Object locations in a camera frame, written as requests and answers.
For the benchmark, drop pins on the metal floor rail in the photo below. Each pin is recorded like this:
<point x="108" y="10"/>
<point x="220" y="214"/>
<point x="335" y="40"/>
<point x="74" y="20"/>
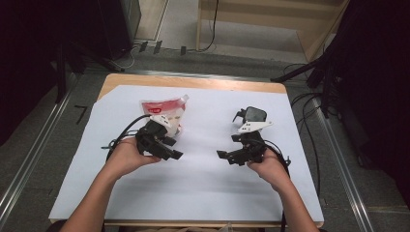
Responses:
<point x="193" y="75"/>
<point x="346" y="174"/>
<point x="32" y="154"/>

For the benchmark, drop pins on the person's left hand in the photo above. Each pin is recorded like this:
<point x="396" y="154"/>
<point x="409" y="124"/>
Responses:
<point x="127" y="156"/>

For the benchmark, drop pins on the person's right hand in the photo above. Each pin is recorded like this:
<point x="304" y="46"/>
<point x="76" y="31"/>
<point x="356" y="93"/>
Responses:
<point x="272" y="169"/>

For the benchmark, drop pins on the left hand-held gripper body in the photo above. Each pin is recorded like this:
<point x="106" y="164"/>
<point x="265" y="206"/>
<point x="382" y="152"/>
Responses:
<point x="151" y="135"/>

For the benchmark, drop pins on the red and white plastic pouch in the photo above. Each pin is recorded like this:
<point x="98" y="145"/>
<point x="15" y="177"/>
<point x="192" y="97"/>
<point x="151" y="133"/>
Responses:
<point x="161" y="106"/>

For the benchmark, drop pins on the light wooden frame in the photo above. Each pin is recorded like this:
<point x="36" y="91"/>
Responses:
<point x="251" y="19"/>

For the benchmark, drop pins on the black metal stand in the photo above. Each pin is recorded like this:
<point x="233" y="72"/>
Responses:
<point x="296" y="72"/>

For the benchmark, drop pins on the clear jar with black lid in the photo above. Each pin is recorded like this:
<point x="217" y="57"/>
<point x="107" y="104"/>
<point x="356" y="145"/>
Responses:
<point x="254" y="114"/>

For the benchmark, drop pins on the black cabinet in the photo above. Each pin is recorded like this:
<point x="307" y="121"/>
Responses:
<point x="119" y="22"/>

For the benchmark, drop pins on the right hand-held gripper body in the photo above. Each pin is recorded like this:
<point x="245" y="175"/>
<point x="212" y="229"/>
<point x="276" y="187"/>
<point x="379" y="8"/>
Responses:
<point x="254" y="145"/>

